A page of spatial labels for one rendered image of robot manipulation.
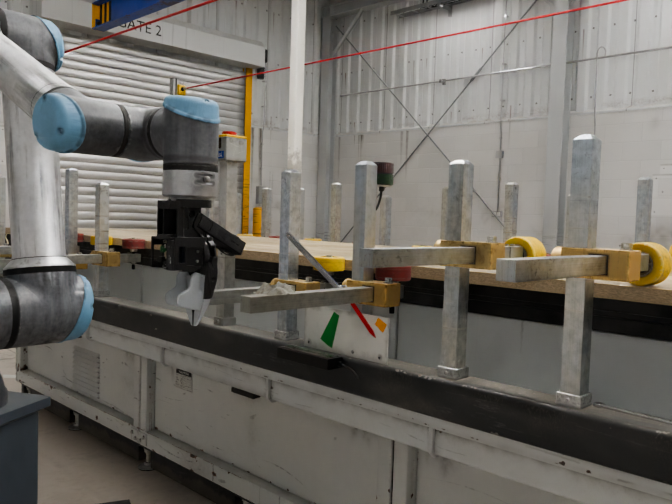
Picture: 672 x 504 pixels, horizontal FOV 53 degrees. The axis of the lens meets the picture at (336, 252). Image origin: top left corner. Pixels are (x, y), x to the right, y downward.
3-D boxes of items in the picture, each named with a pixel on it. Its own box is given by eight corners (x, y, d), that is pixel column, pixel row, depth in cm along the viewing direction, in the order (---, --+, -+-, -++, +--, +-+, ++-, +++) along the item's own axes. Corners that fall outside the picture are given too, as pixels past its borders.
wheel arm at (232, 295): (193, 310, 141) (193, 290, 141) (184, 309, 144) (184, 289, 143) (338, 297, 172) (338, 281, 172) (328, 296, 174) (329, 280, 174)
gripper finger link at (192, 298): (170, 328, 110) (171, 272, 110) (200, 324, 115) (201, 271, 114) (181, 330, 108) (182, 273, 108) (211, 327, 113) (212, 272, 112)
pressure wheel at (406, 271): (394, 316, 146) (395, 264, 145) (366, 312, 151) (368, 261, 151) (416, 313, 151) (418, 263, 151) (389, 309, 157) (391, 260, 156)
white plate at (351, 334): (386, 365, 141) (387, 318, 141) (302, 345, 160) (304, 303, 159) (387, 364, 142) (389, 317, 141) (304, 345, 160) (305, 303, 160)
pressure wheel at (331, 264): (344, 302, 168) (346, 256, 168) (312, 301, 168) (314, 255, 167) (342, 298, 176) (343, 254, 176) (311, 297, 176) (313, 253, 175)
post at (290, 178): (285, 363, 166) (290, 168, 163) (276, 361, 168) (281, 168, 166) (295, 361, 168) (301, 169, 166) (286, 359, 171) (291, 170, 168)
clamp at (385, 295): (385, 308, 142) (385, 284, 141) (339, 300, 151) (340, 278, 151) (401, 306, 146) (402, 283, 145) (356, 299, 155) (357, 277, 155)
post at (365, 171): (359, 378, 148) (367, 160, 146) (348, 375, 151) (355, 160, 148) (370, 376, 151) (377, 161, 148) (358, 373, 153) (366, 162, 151)
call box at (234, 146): (225, 162, 179) (226, 133, 179) (210, 163, 184) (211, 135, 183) (246, 164, 184) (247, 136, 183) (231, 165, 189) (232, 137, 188)
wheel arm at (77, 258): (15, 268, 211) (15, 254, 211) (11, 267, 214) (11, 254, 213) (140, 264, 242) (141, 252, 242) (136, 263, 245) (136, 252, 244)
